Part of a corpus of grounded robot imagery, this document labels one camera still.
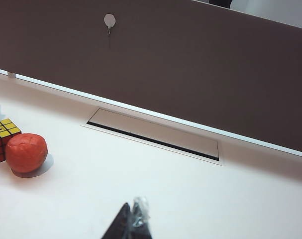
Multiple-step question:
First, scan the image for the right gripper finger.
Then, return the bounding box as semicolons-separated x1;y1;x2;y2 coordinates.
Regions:
100;196;154;239

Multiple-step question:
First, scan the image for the white adhesive wall hook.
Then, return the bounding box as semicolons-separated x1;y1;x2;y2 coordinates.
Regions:
103;13;116;36

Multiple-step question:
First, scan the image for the desk cable cover flap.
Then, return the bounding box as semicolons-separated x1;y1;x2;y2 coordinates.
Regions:
87;108;220;161

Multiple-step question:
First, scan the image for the Rubik's cube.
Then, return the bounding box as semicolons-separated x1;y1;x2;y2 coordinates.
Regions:
0;118;22;165

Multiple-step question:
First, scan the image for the brown desk partition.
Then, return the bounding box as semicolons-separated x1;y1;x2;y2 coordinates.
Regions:
0;0;302;159

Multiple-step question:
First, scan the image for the orange fruit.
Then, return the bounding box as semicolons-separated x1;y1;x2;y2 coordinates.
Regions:
5;133;49;174

